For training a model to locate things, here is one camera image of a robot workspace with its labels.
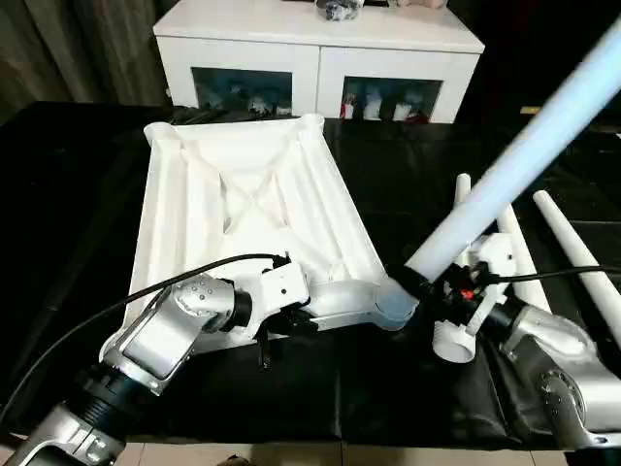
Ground white plastic table leg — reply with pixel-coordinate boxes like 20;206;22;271
405;9;621;283
494;206;552;315
532;190;621;350
433;173;475;364

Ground white plastic table top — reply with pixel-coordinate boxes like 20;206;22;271
126;114;421;349

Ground black table mat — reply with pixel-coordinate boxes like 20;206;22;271
0;101;621;446

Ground white cabinet with glass doors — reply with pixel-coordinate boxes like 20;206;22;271
152;0;486;125

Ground black cabinet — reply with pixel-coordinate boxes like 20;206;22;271
455;0;621;132

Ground black white spotted toy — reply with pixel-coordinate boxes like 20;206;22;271
314;0;363;23

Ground grey curtain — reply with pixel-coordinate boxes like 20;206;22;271
0;0;171;125

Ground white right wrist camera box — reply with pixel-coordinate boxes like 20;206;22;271
460;232;515;336

